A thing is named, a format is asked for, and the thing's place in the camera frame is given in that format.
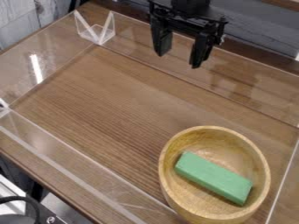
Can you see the clear acrylic corner bracket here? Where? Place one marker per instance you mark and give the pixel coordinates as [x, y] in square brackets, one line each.
[98, 34]

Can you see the clear acrylic tray wall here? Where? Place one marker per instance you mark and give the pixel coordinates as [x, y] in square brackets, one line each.
[92, 109]

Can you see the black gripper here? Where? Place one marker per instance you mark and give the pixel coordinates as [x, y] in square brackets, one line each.
[189, 17]

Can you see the brown wooden bowl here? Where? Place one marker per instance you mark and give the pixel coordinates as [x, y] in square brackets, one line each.
[229, 150]

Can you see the green rectangular block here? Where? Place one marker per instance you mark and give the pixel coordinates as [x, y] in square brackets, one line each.
[215, 178]

